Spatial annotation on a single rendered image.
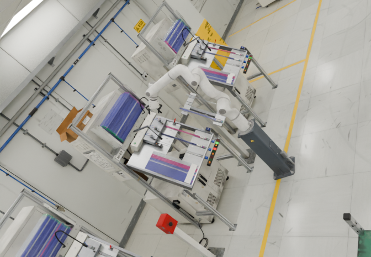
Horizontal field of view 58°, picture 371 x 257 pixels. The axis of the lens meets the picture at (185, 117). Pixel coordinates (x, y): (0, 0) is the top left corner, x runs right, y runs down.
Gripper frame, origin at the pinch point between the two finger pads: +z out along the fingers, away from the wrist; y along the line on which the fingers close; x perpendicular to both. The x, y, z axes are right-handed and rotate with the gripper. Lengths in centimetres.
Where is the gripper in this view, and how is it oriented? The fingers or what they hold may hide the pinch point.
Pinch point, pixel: (154, 113)
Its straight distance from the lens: 332.3
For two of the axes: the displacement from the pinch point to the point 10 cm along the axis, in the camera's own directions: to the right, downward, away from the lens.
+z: -0.1, 8.9, 4.6
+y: -9.4, 1.5, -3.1
